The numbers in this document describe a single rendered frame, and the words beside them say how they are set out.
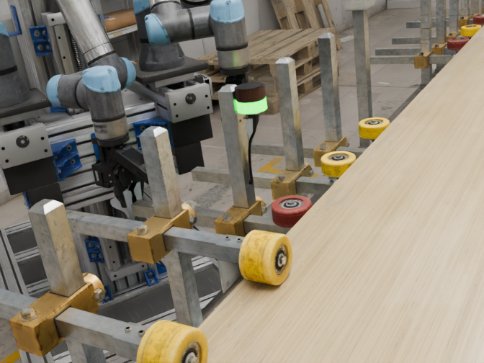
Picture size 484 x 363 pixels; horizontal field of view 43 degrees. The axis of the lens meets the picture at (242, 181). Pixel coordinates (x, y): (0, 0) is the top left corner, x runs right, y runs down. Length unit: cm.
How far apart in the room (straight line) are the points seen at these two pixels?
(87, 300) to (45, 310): 7
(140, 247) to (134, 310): 123
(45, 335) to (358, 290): 45
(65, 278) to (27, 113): 99
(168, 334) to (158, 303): 150
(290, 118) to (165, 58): 61
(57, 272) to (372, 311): 45
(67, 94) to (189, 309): 56
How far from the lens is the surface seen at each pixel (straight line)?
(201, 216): 132
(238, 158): 125
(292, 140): 147
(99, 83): 134
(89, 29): 151
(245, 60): 143
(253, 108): 118
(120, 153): 138
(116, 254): 220
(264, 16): 645
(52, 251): 88
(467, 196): 122
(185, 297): 115
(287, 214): 117
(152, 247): 102
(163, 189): 105
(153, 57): 195
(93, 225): 115
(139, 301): 230
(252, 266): 93
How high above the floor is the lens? 142
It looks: 23 degrees down
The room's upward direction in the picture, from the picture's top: 8 degrees counter-clockwise
